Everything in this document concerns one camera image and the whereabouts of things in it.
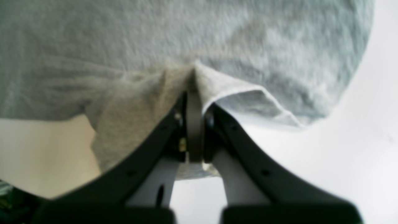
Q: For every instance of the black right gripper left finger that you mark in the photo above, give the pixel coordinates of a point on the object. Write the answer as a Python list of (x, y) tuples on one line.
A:
[(137, 191)]

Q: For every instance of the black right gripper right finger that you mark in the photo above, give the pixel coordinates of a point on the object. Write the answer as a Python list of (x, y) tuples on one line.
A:
[(258, 189)]

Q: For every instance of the grey T-shirt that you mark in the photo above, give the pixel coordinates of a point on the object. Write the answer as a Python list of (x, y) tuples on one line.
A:
[(124, 63)]

